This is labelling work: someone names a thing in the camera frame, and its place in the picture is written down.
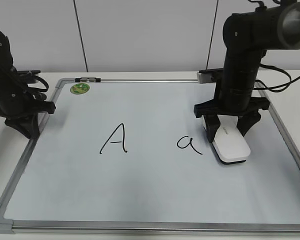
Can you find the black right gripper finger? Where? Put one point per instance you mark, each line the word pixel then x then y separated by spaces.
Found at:
pixel 247 121
pixel 212 124

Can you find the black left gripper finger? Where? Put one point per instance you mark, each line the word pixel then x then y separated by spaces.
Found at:
pixel 28 126

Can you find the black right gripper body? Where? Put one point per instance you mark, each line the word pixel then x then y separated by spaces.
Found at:
pixel 211 107

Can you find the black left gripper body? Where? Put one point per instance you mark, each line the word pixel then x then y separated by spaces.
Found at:
pixel 29 108

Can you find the white board eraser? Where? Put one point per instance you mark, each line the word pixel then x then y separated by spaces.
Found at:
pixel 229 146

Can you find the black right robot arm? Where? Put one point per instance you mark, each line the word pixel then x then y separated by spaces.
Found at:
pixel 247 37

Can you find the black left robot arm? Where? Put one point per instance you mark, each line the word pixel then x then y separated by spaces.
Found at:
pixel 5 72

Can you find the green round magnet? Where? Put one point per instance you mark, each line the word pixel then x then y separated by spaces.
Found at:
pixel 79 88

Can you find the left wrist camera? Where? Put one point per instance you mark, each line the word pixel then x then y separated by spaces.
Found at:
pixel 28 76

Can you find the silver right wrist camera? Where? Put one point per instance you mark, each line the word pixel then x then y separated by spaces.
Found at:
pixel 209 75

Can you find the whiteboard with aluminium frame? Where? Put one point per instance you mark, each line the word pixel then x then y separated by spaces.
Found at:
pixel 130 156

